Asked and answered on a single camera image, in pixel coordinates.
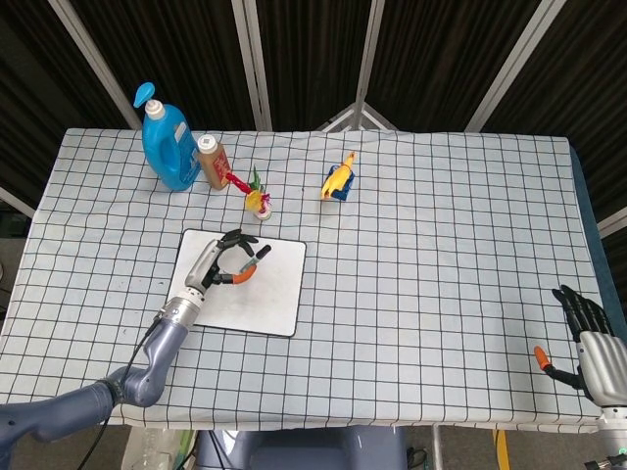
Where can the whiteboard marker with black cap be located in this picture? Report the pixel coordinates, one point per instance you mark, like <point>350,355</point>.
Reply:
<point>263,252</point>

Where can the blue toy block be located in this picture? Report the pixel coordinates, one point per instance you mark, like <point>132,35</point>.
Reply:
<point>346,192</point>

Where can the white black-checked tablecloth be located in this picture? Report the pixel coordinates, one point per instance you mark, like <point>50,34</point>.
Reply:
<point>416,294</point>

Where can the dark folding screen white frames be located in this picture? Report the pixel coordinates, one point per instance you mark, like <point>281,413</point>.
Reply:
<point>313,49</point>

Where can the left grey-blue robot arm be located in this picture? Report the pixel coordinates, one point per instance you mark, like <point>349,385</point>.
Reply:
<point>161,347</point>

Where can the blue detergent bottle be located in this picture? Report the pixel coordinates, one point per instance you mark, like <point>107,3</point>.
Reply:
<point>166,156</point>

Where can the metal table leg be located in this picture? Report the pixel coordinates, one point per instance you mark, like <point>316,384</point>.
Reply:
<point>438,450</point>

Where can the white rectangular board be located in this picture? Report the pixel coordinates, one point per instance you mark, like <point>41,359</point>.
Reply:
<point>274,294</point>

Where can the grey-blue robot torso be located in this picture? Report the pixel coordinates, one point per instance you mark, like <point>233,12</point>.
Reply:
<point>303,450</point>

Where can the brown juice bottle white cap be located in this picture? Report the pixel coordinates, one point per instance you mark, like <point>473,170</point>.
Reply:
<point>213,166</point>

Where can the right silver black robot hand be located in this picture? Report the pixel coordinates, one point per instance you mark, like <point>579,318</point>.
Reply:
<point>602,362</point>

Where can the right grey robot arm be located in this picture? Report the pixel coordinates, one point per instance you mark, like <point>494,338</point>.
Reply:
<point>614,433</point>

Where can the yellow rubber chicken toy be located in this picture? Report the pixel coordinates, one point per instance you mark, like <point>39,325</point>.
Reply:
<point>335,181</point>

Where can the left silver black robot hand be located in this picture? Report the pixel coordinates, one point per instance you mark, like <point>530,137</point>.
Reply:
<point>203,267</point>

